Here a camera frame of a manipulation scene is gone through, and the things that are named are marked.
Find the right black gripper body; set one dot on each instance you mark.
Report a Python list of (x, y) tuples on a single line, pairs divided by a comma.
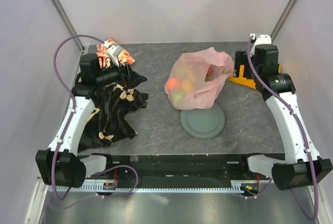
[(242, 58)]

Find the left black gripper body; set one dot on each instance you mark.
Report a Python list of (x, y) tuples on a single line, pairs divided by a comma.
[(126, 80)]

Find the pink plastic bag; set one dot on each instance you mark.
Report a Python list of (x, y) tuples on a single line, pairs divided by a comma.
[(197, 78)]

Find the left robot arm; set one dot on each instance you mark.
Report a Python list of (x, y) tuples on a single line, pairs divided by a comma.
[(59, 164)]

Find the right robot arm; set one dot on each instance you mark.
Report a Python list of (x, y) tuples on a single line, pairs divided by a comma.
[(303, 165)]

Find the orange floral cloth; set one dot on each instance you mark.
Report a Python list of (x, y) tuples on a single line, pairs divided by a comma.
[(105, 62)]

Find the orange folded cloth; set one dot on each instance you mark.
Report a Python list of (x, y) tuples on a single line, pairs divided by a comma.
[(260, 71)]

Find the black floral cloth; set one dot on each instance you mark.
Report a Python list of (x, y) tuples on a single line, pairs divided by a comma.
[(113, 100)]

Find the grey-green round plate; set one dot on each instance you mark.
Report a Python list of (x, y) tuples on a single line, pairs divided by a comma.
[(203, 123)]

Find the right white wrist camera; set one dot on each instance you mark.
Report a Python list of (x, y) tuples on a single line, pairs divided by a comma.
[(258, 39)]

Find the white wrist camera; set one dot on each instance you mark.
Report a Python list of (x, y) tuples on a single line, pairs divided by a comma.
[(258, 39), (113, 51)]

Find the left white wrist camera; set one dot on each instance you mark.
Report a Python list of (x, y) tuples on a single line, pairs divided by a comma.
[(113, 51)]

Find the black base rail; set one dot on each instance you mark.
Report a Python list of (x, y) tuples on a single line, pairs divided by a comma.
[(223, 167)]

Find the grey slotted cable duct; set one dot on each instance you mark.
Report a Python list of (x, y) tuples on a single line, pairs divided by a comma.
[(235, 186)]

